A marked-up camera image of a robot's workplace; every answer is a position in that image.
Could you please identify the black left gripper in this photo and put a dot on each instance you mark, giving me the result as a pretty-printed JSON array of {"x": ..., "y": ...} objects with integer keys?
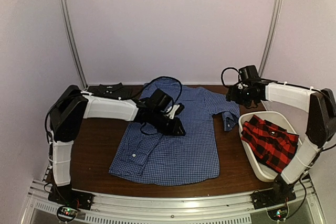
[{"x": 174, "y": 128}]

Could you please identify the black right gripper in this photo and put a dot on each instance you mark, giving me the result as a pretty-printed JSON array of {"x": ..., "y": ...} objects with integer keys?
[{"x": 232, "y": 95}]

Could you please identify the blue plaid long sleeve shirt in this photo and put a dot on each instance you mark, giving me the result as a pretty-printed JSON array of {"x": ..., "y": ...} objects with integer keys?
[{"x": 145, "y": 156}]

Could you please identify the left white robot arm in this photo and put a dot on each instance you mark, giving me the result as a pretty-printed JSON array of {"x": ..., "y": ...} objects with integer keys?
[{"x": 64, "y": 118}]

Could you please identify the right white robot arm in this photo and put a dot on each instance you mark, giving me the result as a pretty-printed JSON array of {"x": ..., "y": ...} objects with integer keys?
[{"x": 311, "y": 112}]

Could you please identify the dark folded shirt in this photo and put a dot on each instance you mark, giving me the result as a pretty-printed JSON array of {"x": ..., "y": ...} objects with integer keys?
[{"x": 113, "y": 91}]

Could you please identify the red black plaid shirt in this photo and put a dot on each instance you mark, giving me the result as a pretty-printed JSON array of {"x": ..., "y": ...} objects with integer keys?
[{"x": 271, "y": 144}]

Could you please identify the white plastic bin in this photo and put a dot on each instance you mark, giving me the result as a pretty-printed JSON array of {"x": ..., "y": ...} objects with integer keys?
[{"x": 261, "y": 171}]

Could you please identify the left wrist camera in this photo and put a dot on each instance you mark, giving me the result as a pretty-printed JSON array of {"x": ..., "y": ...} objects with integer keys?
[{"x": 174, "y": 110}]

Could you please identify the front aluminium rail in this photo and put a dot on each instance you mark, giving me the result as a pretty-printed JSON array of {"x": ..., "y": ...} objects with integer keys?
[{"x": 234, "y": 208}]

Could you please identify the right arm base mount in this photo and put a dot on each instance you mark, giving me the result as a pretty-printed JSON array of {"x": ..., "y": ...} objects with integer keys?
[{"x": 273, "y": 199}]

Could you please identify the right aluminium frame post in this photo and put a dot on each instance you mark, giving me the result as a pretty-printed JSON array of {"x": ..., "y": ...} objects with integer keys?
[{"x": 276, "y": 10}]

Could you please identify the aluminium frame post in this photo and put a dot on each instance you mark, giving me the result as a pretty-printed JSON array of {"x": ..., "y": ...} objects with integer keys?
[
  {"x": 276, "y": 10},
  {"x": 72, "y": 43}
]

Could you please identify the left aluminium frame post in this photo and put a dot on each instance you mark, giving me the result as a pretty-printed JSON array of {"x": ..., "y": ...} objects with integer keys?
[{"x": 72, "y": 43}]

